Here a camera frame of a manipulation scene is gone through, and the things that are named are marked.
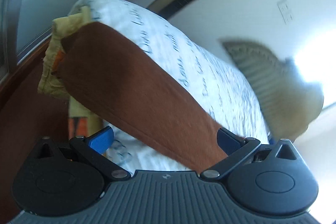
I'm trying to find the green upholstered headboard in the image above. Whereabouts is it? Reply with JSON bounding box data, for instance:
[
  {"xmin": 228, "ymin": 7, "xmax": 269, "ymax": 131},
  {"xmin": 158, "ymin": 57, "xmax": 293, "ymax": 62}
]
[{"xmin": 223, "ymin": 40, "xmax": 324, "ymax": 141}]

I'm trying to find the orange patterned box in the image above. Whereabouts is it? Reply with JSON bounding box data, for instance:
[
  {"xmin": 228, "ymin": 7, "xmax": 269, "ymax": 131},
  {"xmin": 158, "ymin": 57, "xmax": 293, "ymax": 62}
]
[{"xmin": 68, "ymin": 117, "xmax": 88, "ymax": 139}]

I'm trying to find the brown knit sweater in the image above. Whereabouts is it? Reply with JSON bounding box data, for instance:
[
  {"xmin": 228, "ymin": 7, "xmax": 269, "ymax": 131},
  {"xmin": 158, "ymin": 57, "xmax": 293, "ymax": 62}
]
[{"xmin": 58, "ymin": 22, "xmax": 227, "ymax": 172}]

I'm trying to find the yellow folded garment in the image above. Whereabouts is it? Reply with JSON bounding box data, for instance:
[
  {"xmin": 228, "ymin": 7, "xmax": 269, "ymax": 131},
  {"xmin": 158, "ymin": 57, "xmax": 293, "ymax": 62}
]
[{"xmin": 38, "ymin": 6, "xmax": 92, "ymax": 100}]

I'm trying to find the white wall socket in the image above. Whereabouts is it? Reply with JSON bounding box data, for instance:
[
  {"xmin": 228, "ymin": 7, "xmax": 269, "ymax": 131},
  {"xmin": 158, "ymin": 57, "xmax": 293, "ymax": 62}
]
[{"xmin": 277, "ymin": 0, "xmax": 293, "ymax": 24}]

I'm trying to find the white quilt with script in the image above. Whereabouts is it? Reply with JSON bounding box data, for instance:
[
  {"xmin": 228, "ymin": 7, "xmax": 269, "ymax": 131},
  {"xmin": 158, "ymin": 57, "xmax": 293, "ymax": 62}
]
[{"xmin": 67, "ymin": 0, "xmax": 271, "ymax": 175}]

